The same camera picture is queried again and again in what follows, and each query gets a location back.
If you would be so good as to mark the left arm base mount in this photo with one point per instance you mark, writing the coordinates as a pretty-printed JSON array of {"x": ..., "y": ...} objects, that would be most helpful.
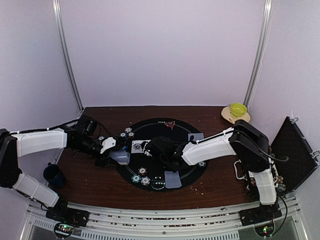
[{"x": 62, "y": 213}]

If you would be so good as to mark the aluminium frame post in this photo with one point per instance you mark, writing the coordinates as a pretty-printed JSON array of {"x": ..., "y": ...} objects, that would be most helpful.
[
  {"x": 261, "y": 47},
  {"x": 65, "y": 53}
]

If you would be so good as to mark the blue orange ten chip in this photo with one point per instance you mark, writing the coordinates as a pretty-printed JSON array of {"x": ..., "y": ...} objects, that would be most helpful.
[{"x": 128, "y": 130}]

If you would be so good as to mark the poker chips row in case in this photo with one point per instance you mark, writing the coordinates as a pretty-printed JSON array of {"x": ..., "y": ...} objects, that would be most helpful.
[{"x": 278, "y": 181}]

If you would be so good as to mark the face down card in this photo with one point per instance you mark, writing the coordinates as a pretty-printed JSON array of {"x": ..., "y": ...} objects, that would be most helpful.
[
  {"x": 172, "y": 180},
  {"x": 195, "y": 136}
]

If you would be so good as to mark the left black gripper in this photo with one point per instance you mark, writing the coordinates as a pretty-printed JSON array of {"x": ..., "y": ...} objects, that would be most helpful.
[{"x": 103, "y": 162}]

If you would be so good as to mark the grey card deck box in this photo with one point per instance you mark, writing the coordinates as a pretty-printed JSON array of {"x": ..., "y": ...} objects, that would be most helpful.
[{"x": 122, "y": 157}]

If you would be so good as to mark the left aluminium frame post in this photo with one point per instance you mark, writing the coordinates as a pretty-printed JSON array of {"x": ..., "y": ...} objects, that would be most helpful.
[{"x": 65, "y": 53}]

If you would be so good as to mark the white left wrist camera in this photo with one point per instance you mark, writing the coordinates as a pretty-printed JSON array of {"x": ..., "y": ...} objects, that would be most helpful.
[{"x": 107, "y": 144}]

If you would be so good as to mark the red triangular dealer marker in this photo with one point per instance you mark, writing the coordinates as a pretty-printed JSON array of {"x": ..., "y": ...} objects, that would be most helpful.
[{"x": 170, "y": 124}]

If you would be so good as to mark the face down card front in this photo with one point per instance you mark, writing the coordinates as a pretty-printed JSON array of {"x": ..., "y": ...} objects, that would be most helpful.
[{"x": 172, "y": 180}]

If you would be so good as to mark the dark blue mug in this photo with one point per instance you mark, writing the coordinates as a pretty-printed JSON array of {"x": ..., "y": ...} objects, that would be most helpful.
[{"x": 54, "y": 175}]

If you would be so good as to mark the aluminium front rail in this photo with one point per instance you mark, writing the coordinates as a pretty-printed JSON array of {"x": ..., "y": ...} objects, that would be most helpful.
[{"x": 216, "y": 223}]

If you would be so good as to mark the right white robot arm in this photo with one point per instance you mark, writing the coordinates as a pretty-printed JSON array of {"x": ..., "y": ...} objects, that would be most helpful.
[{"x": 210, "y": 148}]

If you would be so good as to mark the black white chip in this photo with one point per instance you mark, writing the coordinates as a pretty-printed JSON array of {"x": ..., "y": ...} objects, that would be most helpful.
[{"x": 142, "y": 171}]

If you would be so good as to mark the beige plate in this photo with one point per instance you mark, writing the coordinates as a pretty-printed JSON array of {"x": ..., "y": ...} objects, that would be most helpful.
[{"x": 228, "y": 116}]

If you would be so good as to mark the ace of spades card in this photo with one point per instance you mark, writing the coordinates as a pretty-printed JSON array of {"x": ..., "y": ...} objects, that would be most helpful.
[{"x": 138, "y": 146}]

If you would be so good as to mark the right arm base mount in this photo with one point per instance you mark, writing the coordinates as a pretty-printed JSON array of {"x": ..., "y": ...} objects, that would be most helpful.
[{"x": 260, "y": 214}]

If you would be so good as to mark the green plastic bowl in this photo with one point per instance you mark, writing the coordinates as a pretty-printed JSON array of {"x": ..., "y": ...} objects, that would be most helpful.
[{"x": 238, "y": 109}]

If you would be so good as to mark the right aluminium frame post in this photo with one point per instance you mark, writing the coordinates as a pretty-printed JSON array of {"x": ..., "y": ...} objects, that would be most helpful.
[{"x": 261, "y": 47}]

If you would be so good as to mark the black poker case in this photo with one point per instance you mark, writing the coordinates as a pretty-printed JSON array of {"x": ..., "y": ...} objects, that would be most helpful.
[{"x": 290, "y": 153}]

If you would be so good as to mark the round black poker mat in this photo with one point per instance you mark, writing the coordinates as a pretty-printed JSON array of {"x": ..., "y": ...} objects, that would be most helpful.
[{"x": 146, "y": 130}]

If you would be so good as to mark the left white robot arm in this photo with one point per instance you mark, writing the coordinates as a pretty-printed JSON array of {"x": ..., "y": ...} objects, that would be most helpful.
[{"x": 75, "y": 134}]

